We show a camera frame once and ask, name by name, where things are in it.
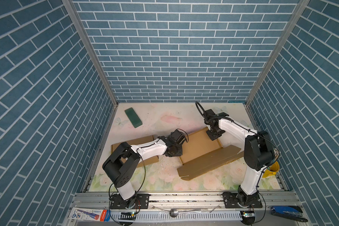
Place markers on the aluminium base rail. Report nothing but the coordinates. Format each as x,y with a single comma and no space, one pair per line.
192,200

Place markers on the green sponge block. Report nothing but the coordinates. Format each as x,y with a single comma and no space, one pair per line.
133,117

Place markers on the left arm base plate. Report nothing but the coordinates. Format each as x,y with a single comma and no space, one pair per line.
140,201

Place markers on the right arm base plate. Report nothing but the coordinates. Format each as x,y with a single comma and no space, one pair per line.
241,200

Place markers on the white printed package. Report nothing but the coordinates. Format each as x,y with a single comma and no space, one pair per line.
90,215

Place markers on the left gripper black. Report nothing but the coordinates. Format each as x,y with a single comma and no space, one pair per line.
180,152

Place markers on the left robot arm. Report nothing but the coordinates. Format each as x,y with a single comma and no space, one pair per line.
122,163

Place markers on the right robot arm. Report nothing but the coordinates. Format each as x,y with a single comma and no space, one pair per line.
259,152

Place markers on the white slotted cable duct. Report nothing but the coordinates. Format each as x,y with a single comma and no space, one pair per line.
162,216

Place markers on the yellow pencil cup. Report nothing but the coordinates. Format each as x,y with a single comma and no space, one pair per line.
274,167

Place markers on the metal spoon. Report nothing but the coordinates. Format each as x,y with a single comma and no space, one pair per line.
176,212

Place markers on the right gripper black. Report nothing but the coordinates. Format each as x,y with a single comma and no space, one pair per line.
212,137

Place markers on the blue black pliers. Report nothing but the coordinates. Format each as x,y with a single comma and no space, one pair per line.
289,212

